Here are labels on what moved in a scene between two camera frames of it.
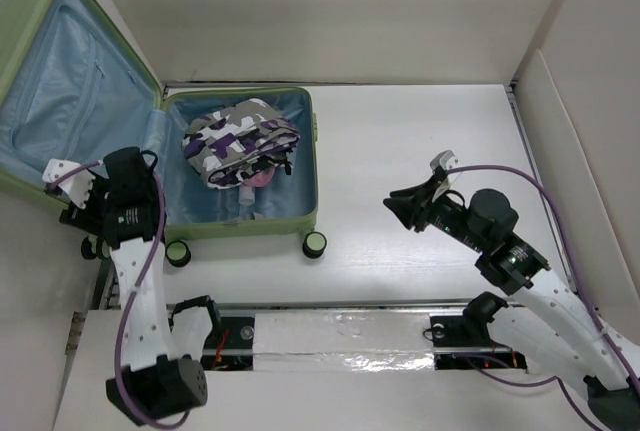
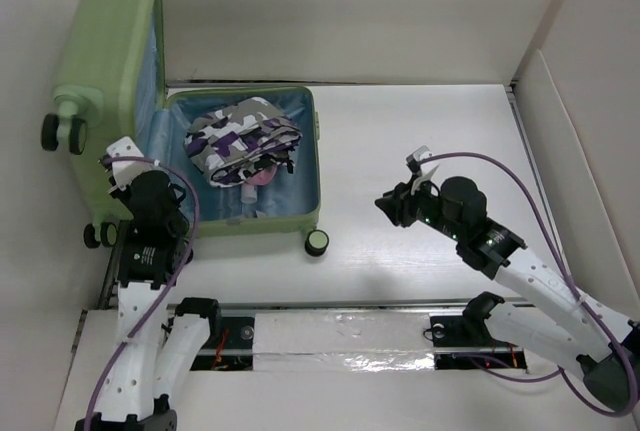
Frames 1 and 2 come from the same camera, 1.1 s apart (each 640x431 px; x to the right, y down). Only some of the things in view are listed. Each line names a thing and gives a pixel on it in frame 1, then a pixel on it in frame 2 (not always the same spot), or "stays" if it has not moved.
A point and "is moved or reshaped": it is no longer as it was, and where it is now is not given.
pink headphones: (260, 179) stays
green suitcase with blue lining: (232, 160) is moved or reshaped
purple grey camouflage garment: (225, 144) stays
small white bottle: (246, 195) stays
